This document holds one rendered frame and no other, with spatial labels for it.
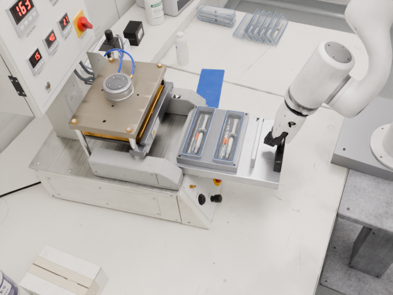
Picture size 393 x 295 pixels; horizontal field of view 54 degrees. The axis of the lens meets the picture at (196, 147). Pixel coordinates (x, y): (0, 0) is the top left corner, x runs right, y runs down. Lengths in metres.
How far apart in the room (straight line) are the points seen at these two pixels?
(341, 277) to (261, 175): 1.05
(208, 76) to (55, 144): 0.70
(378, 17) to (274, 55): 0.98
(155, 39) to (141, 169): 0.89
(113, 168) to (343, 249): 1.32
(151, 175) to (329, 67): 0.51
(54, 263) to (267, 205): 0.64
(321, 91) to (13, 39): 0.65
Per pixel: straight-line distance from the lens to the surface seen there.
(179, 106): 1.20
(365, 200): 1.32
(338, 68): 0.83
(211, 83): 1.60
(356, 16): 0.81
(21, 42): 0.93
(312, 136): 1.43
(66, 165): 1.19
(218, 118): 1.12
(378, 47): 0.82
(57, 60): 1.04
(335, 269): 2.00
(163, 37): 1.80
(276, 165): 1.02
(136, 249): 1.19
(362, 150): 1.36
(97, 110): 1.04
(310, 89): 0.87
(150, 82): 1.08
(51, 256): 1.16
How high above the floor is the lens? 1.81
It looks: 51 degrees down
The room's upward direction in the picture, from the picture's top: 6 degrees counter-clockwise
